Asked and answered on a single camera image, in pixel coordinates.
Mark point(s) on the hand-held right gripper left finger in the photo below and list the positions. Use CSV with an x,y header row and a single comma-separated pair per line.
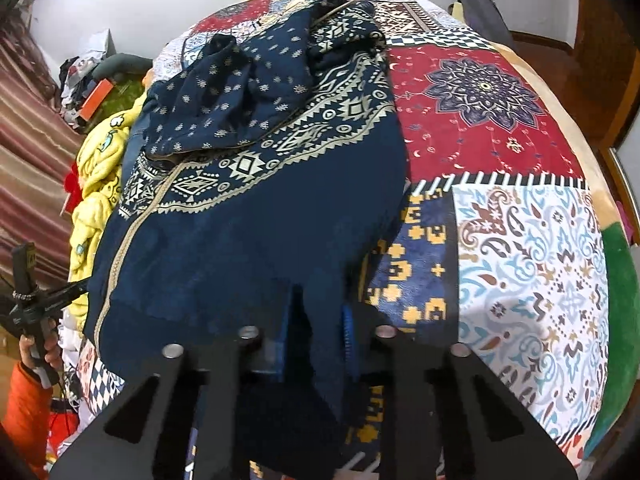
x,y
289,330

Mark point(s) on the dark grey jacket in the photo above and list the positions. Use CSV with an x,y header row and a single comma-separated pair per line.
x,y
480,10

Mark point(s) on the brown wooden door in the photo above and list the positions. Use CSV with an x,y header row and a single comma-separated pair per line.
x,y
600,60

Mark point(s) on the striped brown curtain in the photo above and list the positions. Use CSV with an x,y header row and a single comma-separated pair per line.
x,y
30,135

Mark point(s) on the patchwork printed bedspread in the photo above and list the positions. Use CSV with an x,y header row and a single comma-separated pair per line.
x,y
500,210

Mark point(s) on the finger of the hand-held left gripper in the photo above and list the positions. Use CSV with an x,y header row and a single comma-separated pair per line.
x,y
75,292

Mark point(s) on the person's orange-sleeved left forearm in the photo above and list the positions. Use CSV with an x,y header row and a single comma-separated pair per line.
x,y
25,410

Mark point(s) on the person's left hand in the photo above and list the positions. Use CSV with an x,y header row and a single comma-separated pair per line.
x,y
30,352

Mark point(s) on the grey plush cloth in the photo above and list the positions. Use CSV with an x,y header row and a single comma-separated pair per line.
x,y
122,62

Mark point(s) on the yellow printed garment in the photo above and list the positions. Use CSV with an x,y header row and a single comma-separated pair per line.
x,y
100,190

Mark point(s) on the red fluffy cloth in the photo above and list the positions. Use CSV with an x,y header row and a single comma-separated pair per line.
x,y
71,180

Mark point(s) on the green blanket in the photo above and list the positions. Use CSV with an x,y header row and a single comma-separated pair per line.
x,y
617,320

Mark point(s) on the navy patterned hoodie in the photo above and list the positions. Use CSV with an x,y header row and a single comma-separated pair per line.
x,y
260,185

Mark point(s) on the pile of clothes and boxes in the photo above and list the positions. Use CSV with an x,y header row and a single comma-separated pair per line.
x,y
82,70

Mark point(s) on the orange box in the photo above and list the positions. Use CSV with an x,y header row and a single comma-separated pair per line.
x,y
95,97

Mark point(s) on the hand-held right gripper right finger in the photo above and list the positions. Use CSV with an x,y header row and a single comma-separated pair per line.
x,y
350,340

